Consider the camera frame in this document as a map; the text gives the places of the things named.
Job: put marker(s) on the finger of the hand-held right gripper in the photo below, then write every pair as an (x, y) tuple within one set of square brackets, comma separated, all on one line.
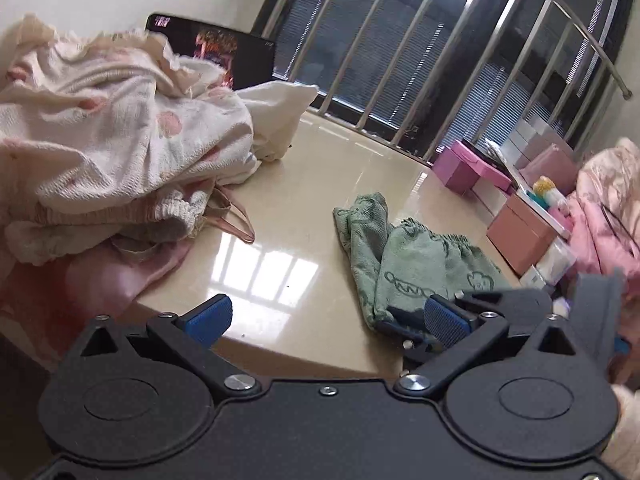
[(406, 319), (505, 300)]

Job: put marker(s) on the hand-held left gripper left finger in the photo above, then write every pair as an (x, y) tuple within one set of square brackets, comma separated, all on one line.
[(212, 317)]

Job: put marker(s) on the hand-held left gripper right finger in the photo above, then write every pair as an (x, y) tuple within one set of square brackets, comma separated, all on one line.
[(445, 321)]

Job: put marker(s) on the green patterned shorts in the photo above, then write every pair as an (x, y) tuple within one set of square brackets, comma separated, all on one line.
[(415, 260)]

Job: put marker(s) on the person's right forearm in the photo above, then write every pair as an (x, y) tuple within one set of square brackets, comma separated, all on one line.
[(625, 430)]

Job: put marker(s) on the clear plastic box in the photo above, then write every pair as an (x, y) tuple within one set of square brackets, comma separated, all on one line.
[(552, 260)]

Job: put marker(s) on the salmon pink box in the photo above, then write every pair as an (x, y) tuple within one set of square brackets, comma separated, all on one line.
[(520, 232)]

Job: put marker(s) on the pink floral blanket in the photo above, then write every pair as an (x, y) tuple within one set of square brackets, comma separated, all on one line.
[(607, 210)]

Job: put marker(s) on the flat white box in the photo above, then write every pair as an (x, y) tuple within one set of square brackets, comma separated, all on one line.
[(492, 199)]

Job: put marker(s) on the pink satin garment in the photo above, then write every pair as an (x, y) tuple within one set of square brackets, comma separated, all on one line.
[(85, 285)]

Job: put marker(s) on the magenta box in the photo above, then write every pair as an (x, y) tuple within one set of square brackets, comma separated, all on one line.
[(457, 167)]

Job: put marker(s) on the stack of white boxes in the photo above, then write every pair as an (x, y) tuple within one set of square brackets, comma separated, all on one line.
[(532, 132)]

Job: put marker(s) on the white pink-dotted garment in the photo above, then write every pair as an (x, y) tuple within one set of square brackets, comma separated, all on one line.
[(125, 125)]

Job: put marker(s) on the white cushion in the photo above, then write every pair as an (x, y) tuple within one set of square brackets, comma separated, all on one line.
[(277, 110)]

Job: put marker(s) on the metal window railing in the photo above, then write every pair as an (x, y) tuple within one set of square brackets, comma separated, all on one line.
[(500, 40)]

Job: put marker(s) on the dark tablet screen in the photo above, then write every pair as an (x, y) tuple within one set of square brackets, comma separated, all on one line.
[(250, 60)]

